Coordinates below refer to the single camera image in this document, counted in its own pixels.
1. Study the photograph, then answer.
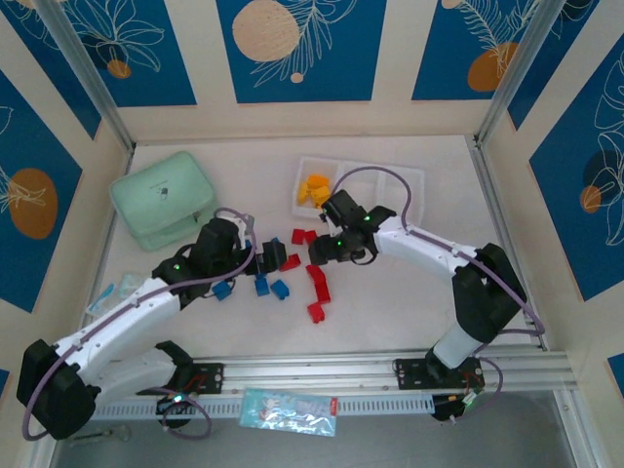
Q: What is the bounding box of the white three-compartment tray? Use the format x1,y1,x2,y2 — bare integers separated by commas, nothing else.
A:
291,155,426,229

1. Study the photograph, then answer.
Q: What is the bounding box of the mint green zipper pouch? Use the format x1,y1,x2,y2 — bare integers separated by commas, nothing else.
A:
108,150,220,254

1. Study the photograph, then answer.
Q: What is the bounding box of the small clear plastic packet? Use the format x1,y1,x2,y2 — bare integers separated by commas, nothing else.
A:
86,272,147,318

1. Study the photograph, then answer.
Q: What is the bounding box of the printed plastic bag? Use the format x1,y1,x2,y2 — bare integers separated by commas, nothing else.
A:
238,388,339,438

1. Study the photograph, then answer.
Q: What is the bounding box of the black controller board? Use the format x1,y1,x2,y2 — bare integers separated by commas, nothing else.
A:
155,393,197,416
431,393,484,424

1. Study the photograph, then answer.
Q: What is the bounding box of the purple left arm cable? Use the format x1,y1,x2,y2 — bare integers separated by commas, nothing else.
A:
21,208,257,443

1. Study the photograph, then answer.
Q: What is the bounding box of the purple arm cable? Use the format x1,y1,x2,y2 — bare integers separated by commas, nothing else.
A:
329,166,547,425
21,208,257,443

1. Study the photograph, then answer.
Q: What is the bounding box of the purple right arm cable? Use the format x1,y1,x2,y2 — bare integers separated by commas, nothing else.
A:
329,166,547,425

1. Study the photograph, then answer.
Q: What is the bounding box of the aluminium table side rail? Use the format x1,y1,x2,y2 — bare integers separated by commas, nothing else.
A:
70,145,137,363
465,135,551,353

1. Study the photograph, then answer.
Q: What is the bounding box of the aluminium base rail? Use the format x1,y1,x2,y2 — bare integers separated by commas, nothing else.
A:
41,351,579,404

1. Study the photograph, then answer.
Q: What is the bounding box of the white slotted cable duct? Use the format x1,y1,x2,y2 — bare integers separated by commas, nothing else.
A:
92,395,436,421

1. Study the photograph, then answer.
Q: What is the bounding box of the aluminium corner post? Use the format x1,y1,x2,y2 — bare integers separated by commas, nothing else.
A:
475,0,569,147
34,0,137,153

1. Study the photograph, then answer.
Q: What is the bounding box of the aluminium frame bar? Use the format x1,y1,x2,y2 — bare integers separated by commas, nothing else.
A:
553,389,604,468
26,438,62,468

